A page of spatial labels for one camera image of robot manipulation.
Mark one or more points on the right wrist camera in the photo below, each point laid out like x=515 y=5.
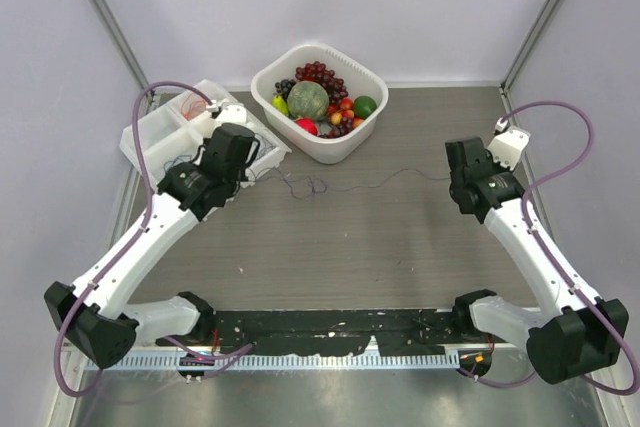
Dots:
x=508 y=144

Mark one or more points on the yellow pear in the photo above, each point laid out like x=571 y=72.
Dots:
x=280 y=104

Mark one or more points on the white fruit basket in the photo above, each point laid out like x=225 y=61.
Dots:
x=359 y=80

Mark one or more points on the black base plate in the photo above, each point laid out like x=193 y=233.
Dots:
x=335 y=333

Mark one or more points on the slotted cable duct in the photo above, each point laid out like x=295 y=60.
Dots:
x=370 y=359

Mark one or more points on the green lime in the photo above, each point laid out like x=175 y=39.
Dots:
x=364 y=106

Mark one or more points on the red grapes bunch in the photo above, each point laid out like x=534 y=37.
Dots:
x=327 y=78

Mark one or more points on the white compartment tray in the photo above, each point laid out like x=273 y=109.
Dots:
x=172 y=133

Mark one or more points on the red apple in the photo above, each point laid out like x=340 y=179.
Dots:
x=307 y=125

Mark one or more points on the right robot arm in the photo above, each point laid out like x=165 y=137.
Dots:
x=573 y=331

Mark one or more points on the cherries cluster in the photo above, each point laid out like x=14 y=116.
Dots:
x=340 y=121

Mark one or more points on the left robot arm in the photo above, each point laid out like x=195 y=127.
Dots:
x=94 y=312

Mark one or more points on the green melon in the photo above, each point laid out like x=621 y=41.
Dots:
x=308 y=100

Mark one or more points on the dark grapes bunch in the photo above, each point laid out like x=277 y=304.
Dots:
x=284 y=87

